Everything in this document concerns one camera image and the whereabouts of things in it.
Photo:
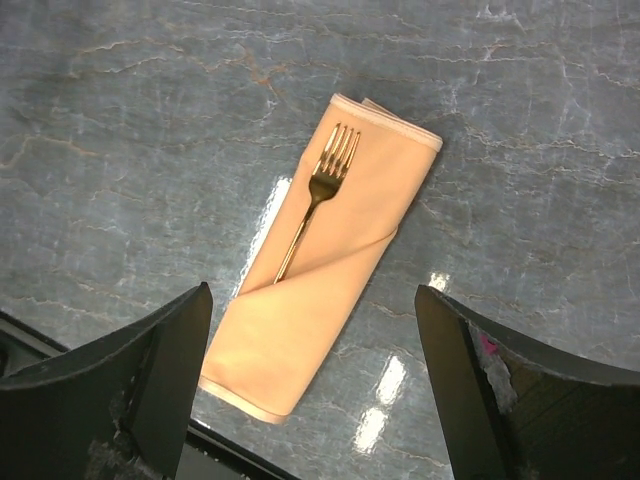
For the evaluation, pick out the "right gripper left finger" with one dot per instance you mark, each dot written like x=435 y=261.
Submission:
x=117 y=407

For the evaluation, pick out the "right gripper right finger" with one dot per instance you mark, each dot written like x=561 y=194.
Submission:
x=512 y=407

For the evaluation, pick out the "peach cloth napkin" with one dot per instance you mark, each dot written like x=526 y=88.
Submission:
x=276 y=333

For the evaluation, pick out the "orange handled fork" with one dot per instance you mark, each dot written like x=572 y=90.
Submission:
x=326 y=179

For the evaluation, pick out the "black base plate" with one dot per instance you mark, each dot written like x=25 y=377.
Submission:
x=205 y=455

